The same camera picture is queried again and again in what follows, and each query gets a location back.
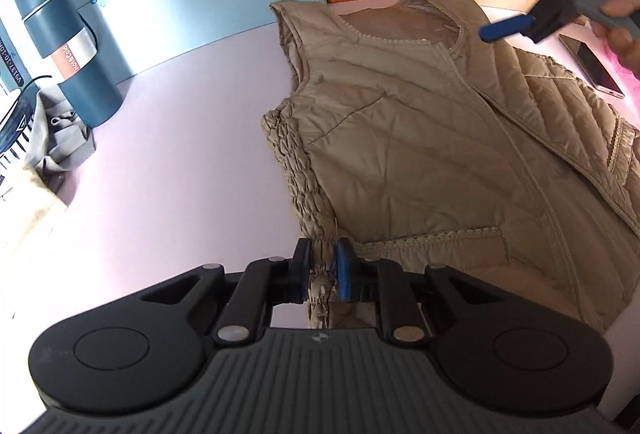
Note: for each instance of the blue white labelled box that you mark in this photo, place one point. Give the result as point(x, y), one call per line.
point(15, 123)

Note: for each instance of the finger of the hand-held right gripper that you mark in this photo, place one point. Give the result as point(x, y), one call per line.
point(502, 27)

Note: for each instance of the person's right hand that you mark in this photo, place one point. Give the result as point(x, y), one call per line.
point(622, 18)

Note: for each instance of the blue thermos bottle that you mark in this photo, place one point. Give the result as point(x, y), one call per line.
point(65, 38)

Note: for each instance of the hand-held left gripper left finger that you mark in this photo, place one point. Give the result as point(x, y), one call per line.
point(306, 271)

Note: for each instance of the beige quilted vest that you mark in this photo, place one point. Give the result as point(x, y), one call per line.
point(410, 153)

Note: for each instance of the grey cloth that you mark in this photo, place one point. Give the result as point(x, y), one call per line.
point(60, 138)

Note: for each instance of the smartphone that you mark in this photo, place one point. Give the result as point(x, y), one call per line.
point(592, 66)

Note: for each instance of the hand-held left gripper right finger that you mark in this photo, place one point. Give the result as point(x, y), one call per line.
point(344, 271)

